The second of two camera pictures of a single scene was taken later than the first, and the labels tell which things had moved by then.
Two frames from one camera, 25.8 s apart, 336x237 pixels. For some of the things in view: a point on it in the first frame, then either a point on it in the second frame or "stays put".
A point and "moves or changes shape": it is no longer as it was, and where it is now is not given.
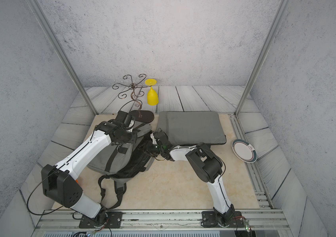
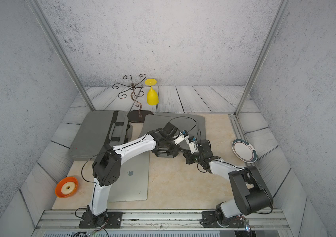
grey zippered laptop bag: x=121 y=162 moves or changes shape
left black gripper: x=134 y=138 → x=176 y=150
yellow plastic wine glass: x=152 y=96 stays put
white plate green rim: x=244 y=150 stays put
